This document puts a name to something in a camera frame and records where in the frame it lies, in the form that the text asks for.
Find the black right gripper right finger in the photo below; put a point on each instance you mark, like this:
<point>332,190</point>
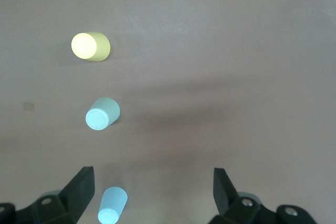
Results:
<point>223,192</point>

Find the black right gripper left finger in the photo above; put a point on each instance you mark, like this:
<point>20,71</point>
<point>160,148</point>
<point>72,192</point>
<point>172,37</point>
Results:
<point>81,190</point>

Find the grey-green plastic cup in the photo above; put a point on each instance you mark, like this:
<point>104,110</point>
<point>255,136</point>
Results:
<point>101,115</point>

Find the yellow plastic cup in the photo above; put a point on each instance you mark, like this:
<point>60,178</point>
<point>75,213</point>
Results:
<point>89,47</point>

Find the light blue plastic cup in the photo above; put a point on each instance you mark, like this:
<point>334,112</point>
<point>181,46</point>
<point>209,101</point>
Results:
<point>113,203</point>

